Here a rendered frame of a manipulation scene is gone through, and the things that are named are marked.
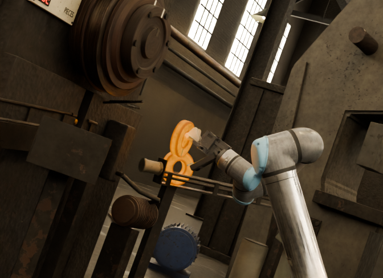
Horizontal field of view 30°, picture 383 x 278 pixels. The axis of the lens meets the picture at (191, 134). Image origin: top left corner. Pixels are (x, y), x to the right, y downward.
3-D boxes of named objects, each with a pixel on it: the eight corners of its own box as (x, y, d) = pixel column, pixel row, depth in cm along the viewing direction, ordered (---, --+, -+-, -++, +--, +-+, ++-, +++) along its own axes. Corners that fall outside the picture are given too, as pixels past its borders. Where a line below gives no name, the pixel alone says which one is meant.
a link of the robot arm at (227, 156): (229, 175, 289) (221, 171, 280) (220, 168, 291) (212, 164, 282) (242, 156, 288) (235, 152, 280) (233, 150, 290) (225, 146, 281)
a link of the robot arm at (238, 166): (247, 196, 282) (249, 183, 274) (224, 178, 287) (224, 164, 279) (263, 182, 286) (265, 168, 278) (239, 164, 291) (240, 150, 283)
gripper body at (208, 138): (211, 133, 294) (233, 148, 290) (199, 149, 295) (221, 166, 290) (205, 129, 287) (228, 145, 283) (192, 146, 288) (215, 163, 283)
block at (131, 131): (87, 172, 293) (108, 117, 294) (97, 175, 300) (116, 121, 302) (108, 180, 289) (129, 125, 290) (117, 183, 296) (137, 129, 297)
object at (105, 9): (65, 75, 254) (111, -48, 256) (125, 103, 297) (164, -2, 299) (80, 80, 251) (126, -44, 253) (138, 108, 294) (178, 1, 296)
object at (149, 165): (137, 170, 305) (140, 156, 305) (155, 174, 309) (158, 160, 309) (143, 172, 299) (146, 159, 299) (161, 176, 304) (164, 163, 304)
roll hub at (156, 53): (111, 64, 259) (138, -8, 260) (144, 83, 284) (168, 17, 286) (123, 68, 257) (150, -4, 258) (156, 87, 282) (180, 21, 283)
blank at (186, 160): (163, 188, 311) (167, 190, 308) (157, 155, 306) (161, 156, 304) (192, 177, 318) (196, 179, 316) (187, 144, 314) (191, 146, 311)
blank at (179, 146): (176, 117, 288) (183, 119, 286) (191, 121, 302) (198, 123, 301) (165, 154, 288) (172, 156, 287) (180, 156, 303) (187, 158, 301)
